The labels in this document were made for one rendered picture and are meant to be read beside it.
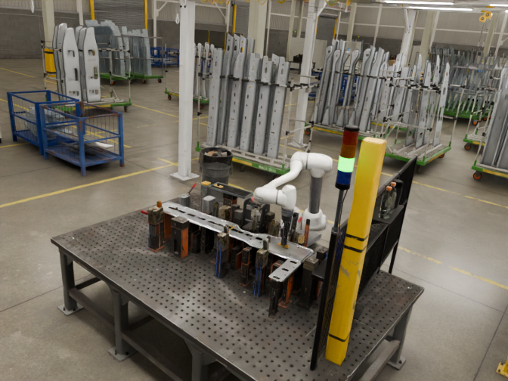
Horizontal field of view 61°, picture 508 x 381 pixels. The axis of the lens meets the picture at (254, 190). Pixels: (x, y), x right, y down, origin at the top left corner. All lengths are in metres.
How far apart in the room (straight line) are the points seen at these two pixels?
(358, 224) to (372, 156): 0.36
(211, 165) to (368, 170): 4.19
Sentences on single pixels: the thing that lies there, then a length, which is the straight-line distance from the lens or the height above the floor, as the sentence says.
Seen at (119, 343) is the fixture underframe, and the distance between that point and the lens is 3.64.
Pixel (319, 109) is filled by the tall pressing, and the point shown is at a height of 0.62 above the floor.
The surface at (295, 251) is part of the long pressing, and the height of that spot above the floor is 1.00.
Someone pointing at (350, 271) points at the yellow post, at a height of 1.31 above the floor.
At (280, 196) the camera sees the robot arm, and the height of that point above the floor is 1.40.
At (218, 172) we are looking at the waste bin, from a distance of 6.14.
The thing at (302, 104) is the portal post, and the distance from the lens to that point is 9.63.
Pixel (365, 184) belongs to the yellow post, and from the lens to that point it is 2.13.
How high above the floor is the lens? 2.46
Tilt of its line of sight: 21 degrees down
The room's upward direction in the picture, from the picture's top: 5 degrees clockwise
